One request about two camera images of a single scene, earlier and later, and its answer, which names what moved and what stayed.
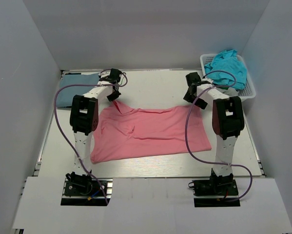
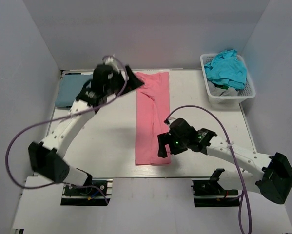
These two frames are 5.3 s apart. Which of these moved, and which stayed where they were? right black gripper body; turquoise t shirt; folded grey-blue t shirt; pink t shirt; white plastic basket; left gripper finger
Moved: left gripper finger; pink t shirt; right black gripper body
Stayed: turquoise t shirt; folded grey-blue t shirt; white plastic basket
